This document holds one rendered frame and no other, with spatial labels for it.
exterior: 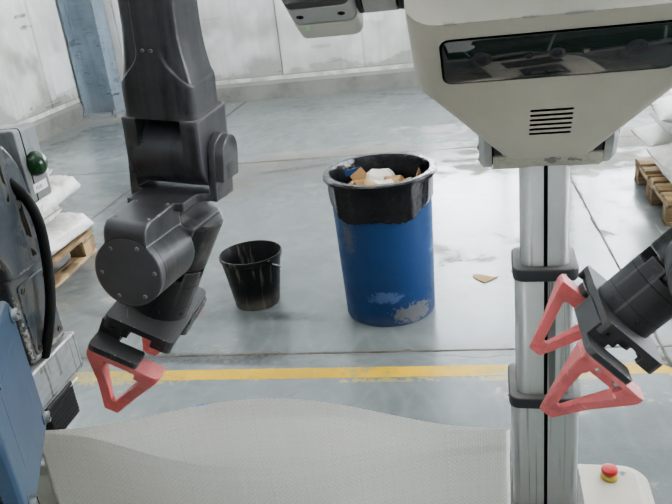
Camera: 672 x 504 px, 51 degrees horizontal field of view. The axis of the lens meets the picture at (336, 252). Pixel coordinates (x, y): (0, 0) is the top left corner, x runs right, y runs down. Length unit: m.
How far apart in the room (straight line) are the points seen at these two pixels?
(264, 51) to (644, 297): 8.38
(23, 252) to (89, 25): 8.50
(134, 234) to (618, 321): 0.39
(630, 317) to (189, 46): 0.42
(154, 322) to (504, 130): 0.64
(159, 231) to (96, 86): 8.89
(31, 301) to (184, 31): 0.44
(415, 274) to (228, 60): 6.38
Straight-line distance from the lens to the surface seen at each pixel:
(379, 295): 2.99
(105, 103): 9.44
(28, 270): 0.91
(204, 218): 0.62
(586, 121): 1.10
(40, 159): 0.91
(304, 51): 8.79
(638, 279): 0.63
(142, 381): 0.65
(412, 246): 2.92
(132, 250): 0.56
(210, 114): 0.60
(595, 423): 2.50
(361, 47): 8.69
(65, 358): 0.97
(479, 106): 1.05
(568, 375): 0.62
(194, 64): 0.58
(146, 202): 0.59
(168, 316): 0.66
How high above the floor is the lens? 1.47
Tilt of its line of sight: 22 degrees down
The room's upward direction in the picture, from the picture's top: 7 degrees counter-clockwise
